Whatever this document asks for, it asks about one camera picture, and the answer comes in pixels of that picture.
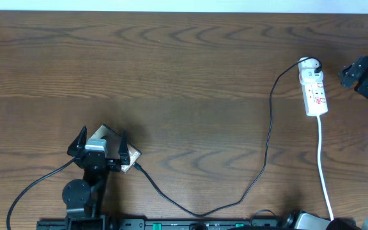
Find black usb charging cable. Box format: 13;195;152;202
134;57;323;218

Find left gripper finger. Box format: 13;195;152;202
118;130;130;165
67;126;87;157

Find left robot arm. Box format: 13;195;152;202
62;126;130;230

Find white power strip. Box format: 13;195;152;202
299;70;328;117

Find white usb wall charger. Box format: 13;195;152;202
298;57;323;85

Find smartphone with brown screen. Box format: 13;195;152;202
90;124;142;174

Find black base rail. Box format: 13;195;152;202
36;209;357;230

